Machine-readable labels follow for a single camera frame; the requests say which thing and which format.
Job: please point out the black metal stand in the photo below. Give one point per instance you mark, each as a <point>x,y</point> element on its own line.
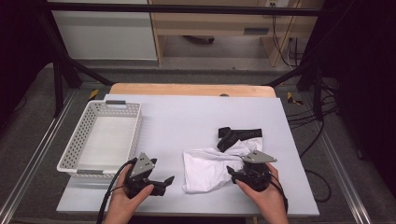
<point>317,93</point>
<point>59,87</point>

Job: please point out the person's right hand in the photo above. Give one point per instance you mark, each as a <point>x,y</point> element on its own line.
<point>272,202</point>

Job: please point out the white cabinet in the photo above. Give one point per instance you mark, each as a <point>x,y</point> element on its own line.
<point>106,37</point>

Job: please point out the aluminium floor rail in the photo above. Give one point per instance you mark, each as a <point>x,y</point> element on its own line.
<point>31,161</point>
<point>342,180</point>

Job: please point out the white pants with black waistband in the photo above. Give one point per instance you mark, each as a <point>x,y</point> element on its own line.
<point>205,168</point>

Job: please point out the black curtain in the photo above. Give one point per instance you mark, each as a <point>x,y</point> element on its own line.
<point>367,77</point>
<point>18,46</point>

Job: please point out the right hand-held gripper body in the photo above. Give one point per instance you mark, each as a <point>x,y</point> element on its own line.
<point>258,174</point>

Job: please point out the light wooden table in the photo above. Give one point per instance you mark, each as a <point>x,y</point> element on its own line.
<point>186,89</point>

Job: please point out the dark grey low object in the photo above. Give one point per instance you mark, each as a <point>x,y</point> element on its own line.
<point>199,39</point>

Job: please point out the white power socket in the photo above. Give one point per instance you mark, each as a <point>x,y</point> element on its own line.
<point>272,3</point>

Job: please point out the yellow tape piece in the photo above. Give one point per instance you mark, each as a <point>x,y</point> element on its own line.
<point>292,99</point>
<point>93,94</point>

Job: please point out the light wooden desk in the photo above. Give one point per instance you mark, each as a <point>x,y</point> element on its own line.
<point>202,25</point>

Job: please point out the white perforated plastic basket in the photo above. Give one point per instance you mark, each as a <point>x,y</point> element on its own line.
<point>93,107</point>

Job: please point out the black horizontal frame bar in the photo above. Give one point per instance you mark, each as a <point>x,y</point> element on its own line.
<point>186,8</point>

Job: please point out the grey desk label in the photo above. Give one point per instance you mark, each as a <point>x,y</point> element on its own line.
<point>256,31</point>

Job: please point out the person's left hand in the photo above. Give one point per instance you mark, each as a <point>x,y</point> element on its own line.
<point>123,205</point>

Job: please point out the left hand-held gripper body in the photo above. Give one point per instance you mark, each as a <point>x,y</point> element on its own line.
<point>141,166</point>

